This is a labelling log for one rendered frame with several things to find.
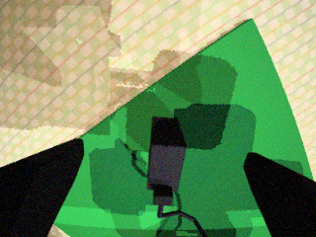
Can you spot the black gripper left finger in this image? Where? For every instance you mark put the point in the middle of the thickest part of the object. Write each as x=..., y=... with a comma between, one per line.
x=33, y=189

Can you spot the green circuit board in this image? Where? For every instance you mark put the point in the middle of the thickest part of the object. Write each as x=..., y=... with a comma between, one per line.
x=230, y=102

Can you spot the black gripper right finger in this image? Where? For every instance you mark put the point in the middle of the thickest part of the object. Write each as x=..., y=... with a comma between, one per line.
x=286, y=199

